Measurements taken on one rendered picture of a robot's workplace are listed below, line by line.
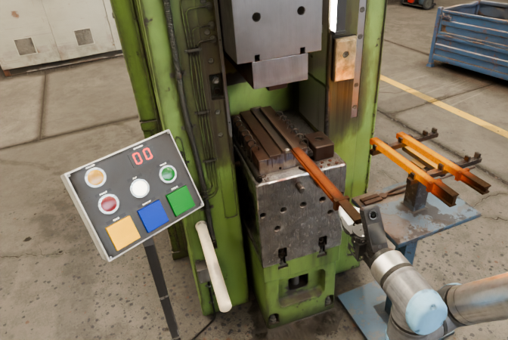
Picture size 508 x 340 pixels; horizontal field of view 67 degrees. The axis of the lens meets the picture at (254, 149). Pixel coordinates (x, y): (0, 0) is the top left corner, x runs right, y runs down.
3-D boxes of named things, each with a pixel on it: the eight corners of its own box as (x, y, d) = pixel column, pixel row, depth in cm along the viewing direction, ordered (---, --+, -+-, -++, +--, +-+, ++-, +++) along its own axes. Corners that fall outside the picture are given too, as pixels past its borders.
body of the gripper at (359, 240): (345, 246, 106) (369, 280, 96) (347, 224, 101) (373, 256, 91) (370, 239, 107) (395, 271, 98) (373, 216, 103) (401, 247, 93)
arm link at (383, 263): (382, 269, 87) (418, 257, 89) (370, 254, 91) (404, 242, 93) (377, 294, 92) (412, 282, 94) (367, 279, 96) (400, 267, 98)
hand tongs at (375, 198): (468, 163, 178) (469, 162, 177) (475, 168, 175) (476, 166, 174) (359, 200, 161) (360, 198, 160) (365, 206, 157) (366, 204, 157)
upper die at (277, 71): (308, 79, 134) (308, 53, 129) (253, 89, 129) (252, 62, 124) (267, 47, 168) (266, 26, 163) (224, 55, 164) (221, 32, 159)
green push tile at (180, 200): (196, 205, 125) (186, 185, 124) (176, 216, 121) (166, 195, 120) (193, 205, 126) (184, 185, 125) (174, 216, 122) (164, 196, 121)
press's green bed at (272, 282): (336, 309, 199) (340, 244, 174) (267, 332, 190) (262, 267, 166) (293, 238, 244) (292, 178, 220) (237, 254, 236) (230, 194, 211)
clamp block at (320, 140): (334, 157, 155) (335, 143, 152) (315, 162, 153) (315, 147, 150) (321, 143, 165) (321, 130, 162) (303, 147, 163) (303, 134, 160)
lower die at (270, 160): (307, 163, 152) (307, 145, 148) (259, 175, 148) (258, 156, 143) (271, 119, 187) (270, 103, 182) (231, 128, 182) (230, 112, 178)
